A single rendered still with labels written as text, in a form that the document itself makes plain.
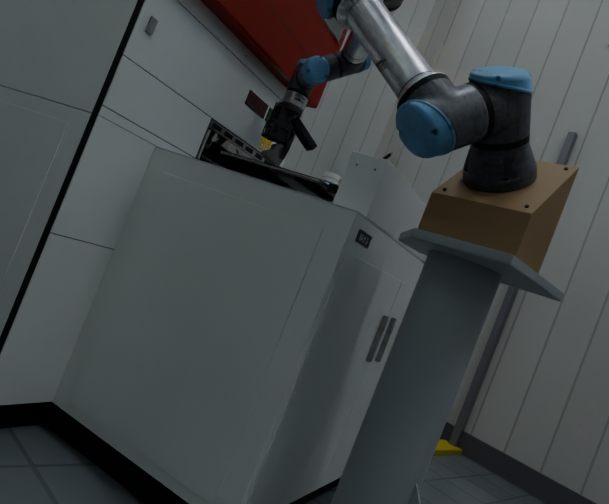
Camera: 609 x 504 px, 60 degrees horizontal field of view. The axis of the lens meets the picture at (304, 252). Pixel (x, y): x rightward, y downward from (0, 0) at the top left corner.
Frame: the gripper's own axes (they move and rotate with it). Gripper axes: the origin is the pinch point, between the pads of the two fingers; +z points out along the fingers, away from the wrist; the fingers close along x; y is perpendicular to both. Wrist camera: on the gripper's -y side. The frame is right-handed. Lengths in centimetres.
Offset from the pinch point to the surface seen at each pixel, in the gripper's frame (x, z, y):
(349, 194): 51, 6, 0
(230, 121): -6.1, -8.8, 17.1
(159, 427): 37, 73, 17
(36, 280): 19, 51, 52
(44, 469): 28, 91, 36
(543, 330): -40, 9, -196
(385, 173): 55, -2, -4
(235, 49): -0.3, -27.4, 25.2
